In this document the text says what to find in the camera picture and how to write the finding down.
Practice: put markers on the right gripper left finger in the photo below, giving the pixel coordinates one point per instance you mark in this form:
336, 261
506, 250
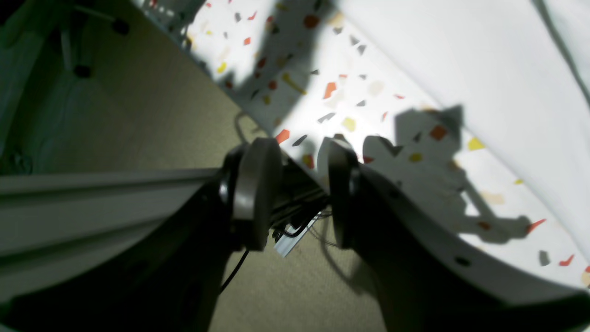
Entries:
170, 281

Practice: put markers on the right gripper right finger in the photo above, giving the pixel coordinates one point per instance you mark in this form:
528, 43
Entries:
426, 278

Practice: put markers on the white T-shirt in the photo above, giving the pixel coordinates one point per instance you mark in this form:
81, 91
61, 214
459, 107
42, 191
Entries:
519, 69

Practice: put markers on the terrazzo patterned tablecloth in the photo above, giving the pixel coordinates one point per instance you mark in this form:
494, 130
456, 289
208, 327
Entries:
304, 72

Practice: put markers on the aluminium rail bar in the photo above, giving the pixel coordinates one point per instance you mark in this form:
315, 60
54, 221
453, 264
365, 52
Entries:
56, 227

